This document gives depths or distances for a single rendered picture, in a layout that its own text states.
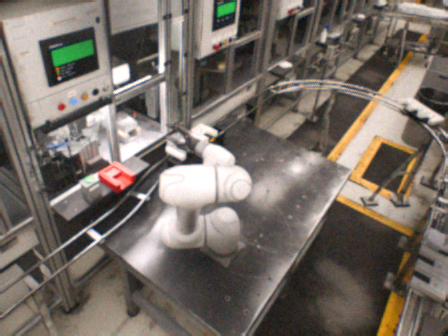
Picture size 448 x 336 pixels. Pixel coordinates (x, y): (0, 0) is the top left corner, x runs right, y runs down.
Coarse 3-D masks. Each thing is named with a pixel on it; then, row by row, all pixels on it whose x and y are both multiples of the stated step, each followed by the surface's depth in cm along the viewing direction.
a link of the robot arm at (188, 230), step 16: (160, 176) 120; (176, 176) 118; (192, 176) 117; (208, 176) 118; (160, 192) 119; (176, 192) 116; (192, 192) 116; (208, 192) 117; (176, 208) 140; (192, 208) 124; (176, 224) 159; (192, 224) 149; (176, 240) 164; (192, 240) 164
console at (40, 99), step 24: (0, 24) 124; (24, 24) 126; (48, 24) 134; (72, 24) 142; (96, 24) 151; (24, 48) 130; (96, 48) 155; (24, 72) 133; (48, 72) 140; (96, 72) 162; (24, 96) 137; (48, 96) 146; (72, 96) 156; (96, 96) 167
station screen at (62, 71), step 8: (72, 40) 142; (80, 40) 145; (48, 48) 135; (56, 48) 138; (88, 56) 152; (64, 64) 144; (72, 64) 147; (80, 64) 150; (88, 64) 154; (96, 64) 157; (56, 72) 142; (64, 72) 145; (72, 72) 148; (80, 72) 152; (56, 80) 144
